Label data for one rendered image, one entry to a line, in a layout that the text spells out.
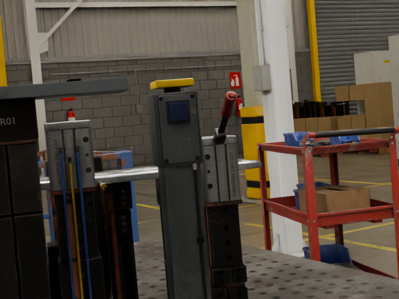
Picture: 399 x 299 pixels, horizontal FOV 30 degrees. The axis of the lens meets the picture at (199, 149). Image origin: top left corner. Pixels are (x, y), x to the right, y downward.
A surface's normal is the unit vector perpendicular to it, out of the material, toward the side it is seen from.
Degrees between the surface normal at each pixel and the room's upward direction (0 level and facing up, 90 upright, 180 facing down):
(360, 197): 90
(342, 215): 90
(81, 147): 90
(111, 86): 90
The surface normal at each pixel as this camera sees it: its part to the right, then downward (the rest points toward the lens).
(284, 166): 0.47, 0.00
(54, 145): 0.22, 0.04
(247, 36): -0.87, 0.10
